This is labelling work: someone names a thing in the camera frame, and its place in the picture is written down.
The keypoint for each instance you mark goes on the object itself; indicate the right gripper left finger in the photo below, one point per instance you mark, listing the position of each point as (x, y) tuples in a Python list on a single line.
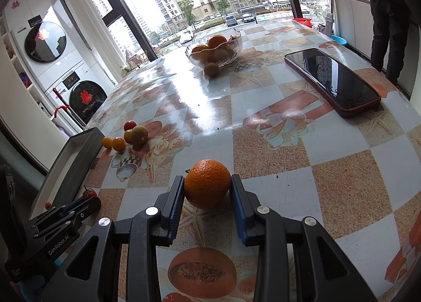
[(91, 271)]

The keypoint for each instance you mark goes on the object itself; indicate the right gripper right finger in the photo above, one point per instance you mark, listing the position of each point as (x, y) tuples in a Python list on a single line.
[(323, 272)]

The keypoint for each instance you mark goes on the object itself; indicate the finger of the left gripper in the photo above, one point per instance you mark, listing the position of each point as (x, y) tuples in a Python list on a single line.
[(52, 220)]

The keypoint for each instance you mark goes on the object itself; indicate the red cherry tomato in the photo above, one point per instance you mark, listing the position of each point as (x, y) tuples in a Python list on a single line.
[(88, 193), (129, 125)]

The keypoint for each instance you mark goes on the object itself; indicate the yellow tomato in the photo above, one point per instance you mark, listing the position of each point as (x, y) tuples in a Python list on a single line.
[(118, 144), (107, 142), (127, 136)]

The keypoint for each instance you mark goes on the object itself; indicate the brown-green round fruit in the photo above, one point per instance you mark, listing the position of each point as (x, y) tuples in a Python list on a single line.
[(139, 135)]

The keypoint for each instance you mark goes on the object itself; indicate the large orange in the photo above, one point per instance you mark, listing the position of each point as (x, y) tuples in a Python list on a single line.
[(206, 183)]

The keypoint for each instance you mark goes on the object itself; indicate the grey cardboard tray box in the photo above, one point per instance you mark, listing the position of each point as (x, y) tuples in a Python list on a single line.
[(67, 173)]

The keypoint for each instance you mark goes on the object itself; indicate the lower washing machine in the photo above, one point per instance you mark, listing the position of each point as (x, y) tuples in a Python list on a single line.
[(83, 88)]

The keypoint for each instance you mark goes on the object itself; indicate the upper dryer machine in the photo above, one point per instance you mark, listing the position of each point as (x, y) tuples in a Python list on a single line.
[(46, 45)]

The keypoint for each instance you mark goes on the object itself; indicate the smartphone in red case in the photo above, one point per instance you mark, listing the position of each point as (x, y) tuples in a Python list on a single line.
[(343, 89)]

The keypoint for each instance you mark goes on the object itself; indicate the brown fruit beside bowl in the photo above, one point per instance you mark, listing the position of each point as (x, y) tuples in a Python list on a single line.
[(211, 70)]

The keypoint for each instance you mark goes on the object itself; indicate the orange in bowl front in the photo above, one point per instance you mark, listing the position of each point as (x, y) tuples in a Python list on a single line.
[(199, 51)]

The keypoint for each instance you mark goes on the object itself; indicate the orange in bowl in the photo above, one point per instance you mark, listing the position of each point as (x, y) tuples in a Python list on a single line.
[(216, 40), (199, 51)]

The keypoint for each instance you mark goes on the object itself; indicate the orange in bowl top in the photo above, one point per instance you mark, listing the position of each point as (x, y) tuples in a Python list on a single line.
[(216, 40)]

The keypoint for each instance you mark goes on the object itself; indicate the glass fruit bowl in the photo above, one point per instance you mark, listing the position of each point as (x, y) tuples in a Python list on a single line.
[(224, 54)]

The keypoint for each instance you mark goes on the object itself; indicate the blue plastic basin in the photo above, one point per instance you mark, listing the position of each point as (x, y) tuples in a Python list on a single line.
[(339, 39)]

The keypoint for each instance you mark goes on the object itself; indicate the red plastic basin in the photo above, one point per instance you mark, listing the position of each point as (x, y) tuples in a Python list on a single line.
[(304, 21)]

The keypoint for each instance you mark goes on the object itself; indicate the white cabinet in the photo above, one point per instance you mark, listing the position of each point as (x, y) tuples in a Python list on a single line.
[(354, 22)]

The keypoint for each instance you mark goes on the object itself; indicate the person in dark clothes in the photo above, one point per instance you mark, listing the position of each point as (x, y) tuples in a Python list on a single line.
[(391, 21)]

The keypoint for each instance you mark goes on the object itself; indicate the red-handled mop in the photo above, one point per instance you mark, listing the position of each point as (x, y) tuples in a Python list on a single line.
[(68, 110)]

